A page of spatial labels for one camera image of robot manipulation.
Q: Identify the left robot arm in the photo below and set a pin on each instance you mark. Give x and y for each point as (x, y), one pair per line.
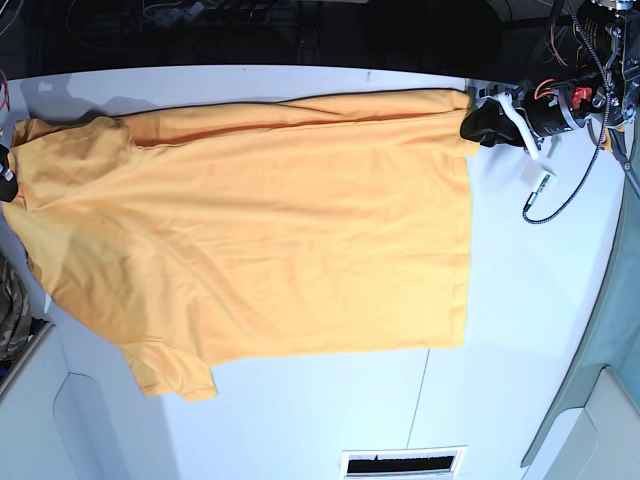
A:
(597, 44)

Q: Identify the camouflage cloth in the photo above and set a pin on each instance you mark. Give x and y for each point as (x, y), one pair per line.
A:
(16, 315)

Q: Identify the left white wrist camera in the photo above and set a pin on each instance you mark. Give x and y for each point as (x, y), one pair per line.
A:
(526, 164)

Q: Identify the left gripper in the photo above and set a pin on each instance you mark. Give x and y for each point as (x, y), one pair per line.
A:
(550, 109)

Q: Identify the yellow orange t-shirt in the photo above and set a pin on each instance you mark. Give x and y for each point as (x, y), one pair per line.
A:
(196, 236)

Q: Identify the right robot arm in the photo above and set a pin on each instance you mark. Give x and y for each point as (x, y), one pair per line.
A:
(5, 100)

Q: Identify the white floor vent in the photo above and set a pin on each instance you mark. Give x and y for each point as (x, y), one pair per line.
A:
(407, 464)

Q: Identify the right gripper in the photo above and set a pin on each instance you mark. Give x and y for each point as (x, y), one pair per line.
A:
(8, 183)

